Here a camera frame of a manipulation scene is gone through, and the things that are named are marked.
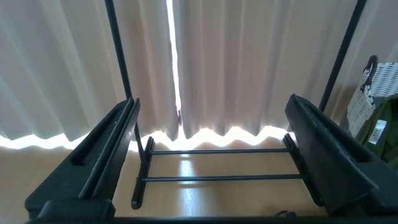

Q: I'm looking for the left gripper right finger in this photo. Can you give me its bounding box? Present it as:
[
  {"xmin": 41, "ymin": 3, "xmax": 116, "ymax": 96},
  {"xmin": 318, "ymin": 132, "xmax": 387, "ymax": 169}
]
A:
[{"xmin": 285, "ymin": 93, "xmax": 398, "ymax": 217}]

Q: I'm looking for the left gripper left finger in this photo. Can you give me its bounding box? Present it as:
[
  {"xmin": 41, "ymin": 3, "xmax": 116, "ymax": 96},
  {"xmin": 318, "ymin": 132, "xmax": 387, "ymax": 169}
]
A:
[{"xmin": 24, "ymin": 97, "xmax": 141, "ymax": 218}]

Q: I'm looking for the white laundry basket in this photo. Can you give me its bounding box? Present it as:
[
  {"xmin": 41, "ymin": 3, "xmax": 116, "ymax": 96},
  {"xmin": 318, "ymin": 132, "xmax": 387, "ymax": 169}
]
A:
[{"xmin": 346, "ymin": 55, "xmax": 398, "ymax": 138}]

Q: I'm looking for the black clothes rack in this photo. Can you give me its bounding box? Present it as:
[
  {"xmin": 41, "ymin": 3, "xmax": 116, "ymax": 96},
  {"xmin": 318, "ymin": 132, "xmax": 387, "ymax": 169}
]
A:
[{"xmin": 104, "ymin": 0, "xmax": 369, "ymax": 210}]

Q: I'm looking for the green garment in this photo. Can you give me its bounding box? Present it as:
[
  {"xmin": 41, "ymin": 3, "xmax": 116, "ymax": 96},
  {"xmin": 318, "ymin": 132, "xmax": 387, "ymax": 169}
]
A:
[{"xmin": 355, "ymin": 95, "xmax": 398, "ymax": 171}]

